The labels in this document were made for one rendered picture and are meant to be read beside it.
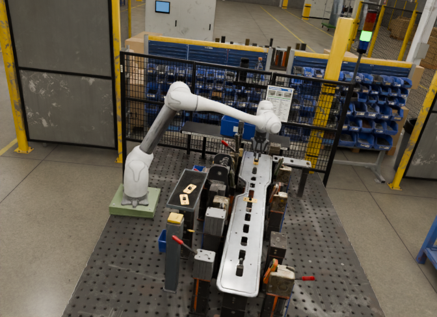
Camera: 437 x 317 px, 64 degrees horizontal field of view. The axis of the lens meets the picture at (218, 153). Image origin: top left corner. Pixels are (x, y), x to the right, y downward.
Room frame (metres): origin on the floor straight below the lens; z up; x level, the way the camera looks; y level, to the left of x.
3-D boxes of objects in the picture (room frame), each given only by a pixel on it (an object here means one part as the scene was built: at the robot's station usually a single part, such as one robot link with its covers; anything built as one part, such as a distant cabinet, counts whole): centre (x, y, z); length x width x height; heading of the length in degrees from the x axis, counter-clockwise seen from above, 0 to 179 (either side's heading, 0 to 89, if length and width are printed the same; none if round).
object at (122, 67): (2.81, -0.04, 0.77); 1.97 x 0.14 x 1.55; 84
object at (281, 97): (2.76, -0.44, 1.30); 0.23 x 0.02 x 0.31; 84
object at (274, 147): (2.48, -0.43, 0.88); 0.08 x 0.08 x 0.36; 84
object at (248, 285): (1.74, -0.23, 1.00); 1.38 x 0.22 x 0.02; 174
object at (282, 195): (1.80, -0.40, 0.87); 0.12 x 0.09 x 0.35; 84
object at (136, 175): (2.00, 0.53, 0.92); 0.18 x 0.16 x 0.22; 14
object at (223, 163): (1.88, -0.03, 0.94); 0.18 x 0.13 x 0.49; 174
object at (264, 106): (2.21, -0.28, 1.40); 0.13 x 0.11 x 0.16; 14
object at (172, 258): (1.31, 0.17, 0.92); 0.08 x 0.08 x 0.44; 84
